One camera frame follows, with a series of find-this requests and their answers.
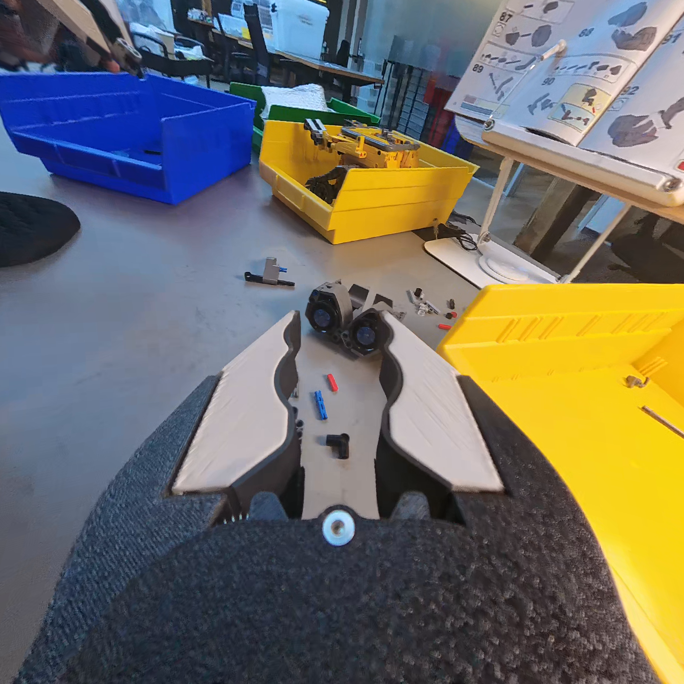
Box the green storage bin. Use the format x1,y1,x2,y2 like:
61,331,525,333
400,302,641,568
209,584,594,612
230,82,381,156

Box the grey desk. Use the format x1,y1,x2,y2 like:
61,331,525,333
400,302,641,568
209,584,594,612
0,120,535,684

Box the instruction booklet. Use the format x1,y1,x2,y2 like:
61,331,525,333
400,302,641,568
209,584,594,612
445,0,684,172

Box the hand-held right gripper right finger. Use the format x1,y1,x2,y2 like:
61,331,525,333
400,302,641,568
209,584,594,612
378,311,504,493

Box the bubble wrap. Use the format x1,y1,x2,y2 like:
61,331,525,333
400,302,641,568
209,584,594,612
259,83,328,113

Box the scattered small building pieces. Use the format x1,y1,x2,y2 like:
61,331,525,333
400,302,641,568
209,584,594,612
407,287,471,330

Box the background wooden table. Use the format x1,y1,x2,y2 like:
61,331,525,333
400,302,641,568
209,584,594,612
211,27,385,105

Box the book stand with wooden tray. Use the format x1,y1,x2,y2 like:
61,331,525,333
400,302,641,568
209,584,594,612
478,40,684,284

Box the black cable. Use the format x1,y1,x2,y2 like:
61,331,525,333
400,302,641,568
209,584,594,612
448,214,480,252

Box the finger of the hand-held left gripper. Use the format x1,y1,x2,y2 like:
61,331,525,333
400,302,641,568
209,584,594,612
36,0,115,54
99,0,141,51

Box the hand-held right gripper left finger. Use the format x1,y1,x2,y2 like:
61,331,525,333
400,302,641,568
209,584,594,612
171,310,302,495

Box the white board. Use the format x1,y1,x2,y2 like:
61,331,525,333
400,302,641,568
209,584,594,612
424,233,559,289

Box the yellow bin with dividers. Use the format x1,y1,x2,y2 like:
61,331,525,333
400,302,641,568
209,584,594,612
437,283,684,684

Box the black office chair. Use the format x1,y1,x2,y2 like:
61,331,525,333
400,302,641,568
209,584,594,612
243,2,279,86
131,32,214,89

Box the rack of coloured bins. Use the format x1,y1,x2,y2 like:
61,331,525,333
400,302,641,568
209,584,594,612
385,35,482,156

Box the person's left hand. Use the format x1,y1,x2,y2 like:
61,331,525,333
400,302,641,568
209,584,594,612
0,5,59,70

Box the white storage crate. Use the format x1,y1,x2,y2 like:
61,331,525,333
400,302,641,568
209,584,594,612
270,0,332,46

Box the yellow toy robot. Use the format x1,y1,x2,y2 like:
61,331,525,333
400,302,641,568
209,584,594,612
304,118,423,206

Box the grey toy robot head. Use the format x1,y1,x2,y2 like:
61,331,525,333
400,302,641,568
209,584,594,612
305,279,407,360

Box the yellow storage bin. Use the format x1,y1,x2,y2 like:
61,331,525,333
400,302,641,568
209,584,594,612
259,119,480,245

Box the blue storage bin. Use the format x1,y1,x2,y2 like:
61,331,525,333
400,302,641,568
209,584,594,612
0,72,257,205

